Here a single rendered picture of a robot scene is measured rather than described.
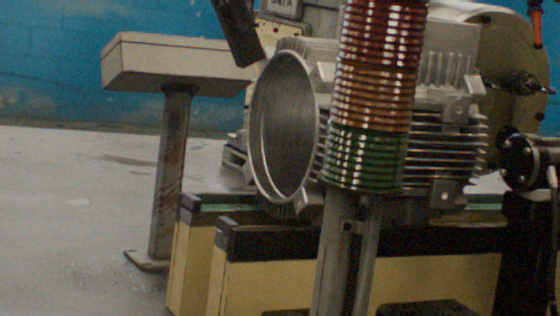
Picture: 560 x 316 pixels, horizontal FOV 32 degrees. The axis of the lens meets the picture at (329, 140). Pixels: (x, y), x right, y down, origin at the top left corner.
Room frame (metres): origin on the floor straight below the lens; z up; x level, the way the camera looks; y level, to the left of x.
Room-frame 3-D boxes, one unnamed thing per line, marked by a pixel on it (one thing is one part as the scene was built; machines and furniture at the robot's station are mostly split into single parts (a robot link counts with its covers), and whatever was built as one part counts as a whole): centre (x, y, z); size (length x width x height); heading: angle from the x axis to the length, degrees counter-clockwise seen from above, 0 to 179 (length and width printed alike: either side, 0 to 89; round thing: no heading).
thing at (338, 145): (0.69, -0.03, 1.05); 0.06 x 0.06 x 0.04
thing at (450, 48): (1.07, -0.07, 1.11); 0.12 x 0.11 x 0.07; 120
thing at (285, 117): (1.05, -0.03, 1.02); 0.20 x 0.19 x 0.19; 120
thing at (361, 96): (0.69, -0.03, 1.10); 0.06 x 0.06 x 0.04
